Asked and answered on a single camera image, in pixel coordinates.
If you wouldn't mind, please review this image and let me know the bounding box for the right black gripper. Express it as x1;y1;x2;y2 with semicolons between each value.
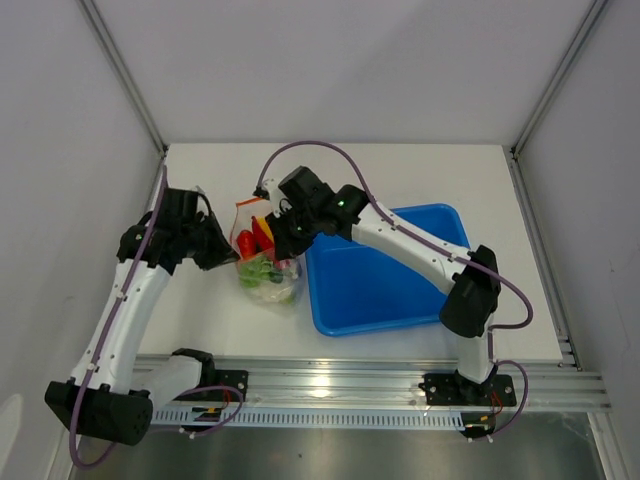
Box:
266;202;321;261

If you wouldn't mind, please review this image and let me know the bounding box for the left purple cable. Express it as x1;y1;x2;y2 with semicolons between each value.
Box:
68;164;245;470

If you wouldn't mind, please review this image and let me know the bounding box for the yellow mango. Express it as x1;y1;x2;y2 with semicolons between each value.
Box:
257;218;274;251

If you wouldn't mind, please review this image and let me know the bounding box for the blue plastic bin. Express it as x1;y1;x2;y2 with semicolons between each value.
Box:
306;204;469;336

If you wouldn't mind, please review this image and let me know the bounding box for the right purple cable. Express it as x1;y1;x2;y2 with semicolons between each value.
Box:
253;140;534;441

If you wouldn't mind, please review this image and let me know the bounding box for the green grape bunch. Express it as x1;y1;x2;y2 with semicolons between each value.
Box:
236;255;274;289

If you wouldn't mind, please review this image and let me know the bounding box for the clear zip bag orange zipper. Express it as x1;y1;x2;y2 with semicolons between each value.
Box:
230;197;303;310

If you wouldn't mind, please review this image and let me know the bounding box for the white slotted cable duct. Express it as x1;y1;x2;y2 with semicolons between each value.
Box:
151;406;464;431

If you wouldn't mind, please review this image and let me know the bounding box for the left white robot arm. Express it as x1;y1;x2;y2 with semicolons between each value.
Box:
44;187;238;446

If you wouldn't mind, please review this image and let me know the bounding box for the red tomato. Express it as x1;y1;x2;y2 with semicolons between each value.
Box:
236;230;257;259

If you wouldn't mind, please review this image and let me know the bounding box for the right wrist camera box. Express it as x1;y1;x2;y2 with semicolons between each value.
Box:
253;178;282;203

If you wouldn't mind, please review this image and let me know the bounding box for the red chili pepper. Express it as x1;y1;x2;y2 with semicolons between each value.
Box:
251;217;269;250

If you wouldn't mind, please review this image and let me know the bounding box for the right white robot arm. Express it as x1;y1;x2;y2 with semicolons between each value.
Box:
256;166;501;404

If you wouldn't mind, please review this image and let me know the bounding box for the purple cable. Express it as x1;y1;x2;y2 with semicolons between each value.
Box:
253;140;534;441
68;164;245;470

